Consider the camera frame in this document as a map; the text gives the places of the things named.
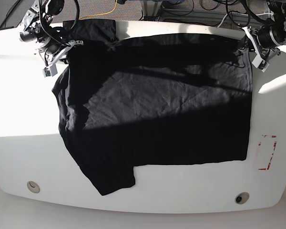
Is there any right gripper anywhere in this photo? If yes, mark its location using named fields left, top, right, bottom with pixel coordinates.
left=37, top=39, right=84, bottom=68

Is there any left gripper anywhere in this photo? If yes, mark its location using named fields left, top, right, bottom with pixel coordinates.
left=238, top=26, right=280, bottom=62

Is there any black t-shirt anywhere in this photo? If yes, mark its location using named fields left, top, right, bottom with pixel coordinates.
left=52, top=19, right=253, bottom=196

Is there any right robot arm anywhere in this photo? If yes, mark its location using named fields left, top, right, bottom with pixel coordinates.
left=20, top=0, right=83, bottom=71

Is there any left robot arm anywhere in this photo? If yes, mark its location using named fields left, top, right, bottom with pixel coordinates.
left=239, top=0, right=286, bottom=63

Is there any red tape rectangle marking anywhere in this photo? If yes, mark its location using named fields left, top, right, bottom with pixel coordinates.
left=256, top=135, right=277, bottom=171

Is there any left table grommet hole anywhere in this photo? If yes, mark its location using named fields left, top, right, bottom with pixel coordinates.
left=27, top=181, right=41, bottom=194

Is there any table grommet hole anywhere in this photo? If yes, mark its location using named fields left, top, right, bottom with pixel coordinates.
left=235, top=192, right=250, bottom=205
left=27, top=181, right=41, bottom=194

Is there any right table grommet hole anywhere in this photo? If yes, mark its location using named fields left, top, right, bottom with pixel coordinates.
left=235, top=192, right=250, bottom=205

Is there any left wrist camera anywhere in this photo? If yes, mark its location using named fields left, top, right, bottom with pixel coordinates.
left=252, top=55, right=269, bottom=72

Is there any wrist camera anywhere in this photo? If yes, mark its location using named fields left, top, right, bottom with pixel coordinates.
left=42, top=65, right=58, bottom=77
left=252, top=55, right=269, bottom=72

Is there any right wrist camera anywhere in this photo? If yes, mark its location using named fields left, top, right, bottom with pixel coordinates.
left=42, top=65, right=58, bottom=77

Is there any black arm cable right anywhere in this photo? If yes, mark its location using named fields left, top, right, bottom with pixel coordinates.
left=38, top=0, right=81, bottom=46

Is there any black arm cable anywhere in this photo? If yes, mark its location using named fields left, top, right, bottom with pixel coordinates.
left=38, top=0, right=81, bottom=46
left=225, top=0, right=270, bottom=27

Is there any white cable on floor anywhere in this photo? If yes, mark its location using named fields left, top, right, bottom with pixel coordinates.
left=216, top=10, right=277, bottom=28

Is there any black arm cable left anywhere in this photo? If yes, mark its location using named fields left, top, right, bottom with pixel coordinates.
left=225, top=0, right=270, bottom=27

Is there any yellow cable on floor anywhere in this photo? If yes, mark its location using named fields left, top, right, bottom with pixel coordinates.
left=78, top=0, right=117, bottom=21

